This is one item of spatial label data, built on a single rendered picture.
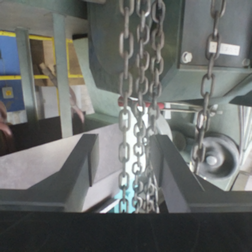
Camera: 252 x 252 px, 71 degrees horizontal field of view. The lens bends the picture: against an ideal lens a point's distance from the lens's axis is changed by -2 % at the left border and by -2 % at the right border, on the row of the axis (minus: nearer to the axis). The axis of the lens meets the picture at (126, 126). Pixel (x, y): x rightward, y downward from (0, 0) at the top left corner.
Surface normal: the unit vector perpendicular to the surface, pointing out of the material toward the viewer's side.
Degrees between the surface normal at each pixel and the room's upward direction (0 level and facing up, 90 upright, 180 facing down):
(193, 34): 90
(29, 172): 90
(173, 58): 90
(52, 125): 90
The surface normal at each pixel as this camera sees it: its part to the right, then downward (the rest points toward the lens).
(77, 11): 0.76, 0.21
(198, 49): 0.49, 0.26
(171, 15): -0.87, 0.13
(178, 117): -0.66, 0.21
